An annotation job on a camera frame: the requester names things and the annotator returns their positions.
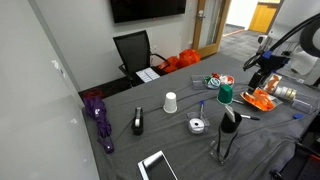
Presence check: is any white paper cup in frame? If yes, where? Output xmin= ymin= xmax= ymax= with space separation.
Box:
xmin=163 ymin=92 xmax=177 ymax=113

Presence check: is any black wall television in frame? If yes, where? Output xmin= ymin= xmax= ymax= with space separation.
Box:
xmin=110 ymin=0 xmax=186 ymax=23

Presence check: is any grey table cloth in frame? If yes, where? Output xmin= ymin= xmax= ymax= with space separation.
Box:
xmin=84 ymin=54 xmax=319 ymax=180

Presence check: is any wooden door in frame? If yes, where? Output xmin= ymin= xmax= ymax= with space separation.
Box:
xmin=192 ymin=0 xmax=231 ymax=58

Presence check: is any black mesh office chair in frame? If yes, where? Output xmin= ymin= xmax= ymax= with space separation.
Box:
xmin=113 ymin=30 xmax=171 ymax=87

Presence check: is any clear tray with orange items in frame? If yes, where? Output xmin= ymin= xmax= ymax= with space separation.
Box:
xmin=240 ymin=88 xmax=282 ymax=111

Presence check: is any white object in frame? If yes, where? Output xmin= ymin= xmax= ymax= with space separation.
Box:
xmin=225 ymin=105 xmax=235 ymax=123

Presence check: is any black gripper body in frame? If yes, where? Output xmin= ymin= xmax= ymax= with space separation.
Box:
xmin=247 ymin=55 xmax=289 ymax=94

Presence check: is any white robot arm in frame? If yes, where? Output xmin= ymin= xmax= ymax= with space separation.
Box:
xmin=243 ymin=13 xmax=320 ymax=94

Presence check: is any black marker pen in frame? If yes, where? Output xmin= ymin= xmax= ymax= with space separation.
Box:
xmin=240 ymin=114 xmax=260 ymax=121

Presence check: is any clear tray with tape roll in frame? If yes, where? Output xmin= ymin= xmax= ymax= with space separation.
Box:
xmin=187 ymin=112 xmax=210 ymax=134

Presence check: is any purple folded umbrella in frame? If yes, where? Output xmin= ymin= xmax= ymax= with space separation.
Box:
xmin=83 ymin=97 xmax=114 ymax=154

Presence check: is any green cup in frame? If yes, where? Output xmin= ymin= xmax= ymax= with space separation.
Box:
xmin=217 ymin=84 xmax=233 ymax=104

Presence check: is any white paper sheet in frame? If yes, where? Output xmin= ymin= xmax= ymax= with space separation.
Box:
xmin=136 ymin=68 xmax=160 ymax=83

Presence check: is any black tablet with white frame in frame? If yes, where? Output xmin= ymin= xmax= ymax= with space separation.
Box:
xmin=138 ymin=151 xmax=178 ymax=180

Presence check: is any orange bag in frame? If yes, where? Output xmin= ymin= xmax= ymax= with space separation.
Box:
xmin=157 ymin=49 xmax=200 ymax=73

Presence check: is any black cup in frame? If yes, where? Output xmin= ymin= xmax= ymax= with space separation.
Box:
xmin=221 ymin=112 xmax=242 ymax=133

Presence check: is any blue marker pen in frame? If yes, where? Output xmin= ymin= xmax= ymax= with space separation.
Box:
xmin=200 ymin=100 xmax=204 ymax=119

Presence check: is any clear organizer with tape rolls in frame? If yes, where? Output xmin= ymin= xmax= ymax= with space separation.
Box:
xmin=263 ymin=73 xmax=319 ymax=114

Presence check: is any clear tray with colourful items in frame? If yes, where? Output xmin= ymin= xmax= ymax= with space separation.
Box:
xmin=191 ymin=73 xmax=235 ymax=90

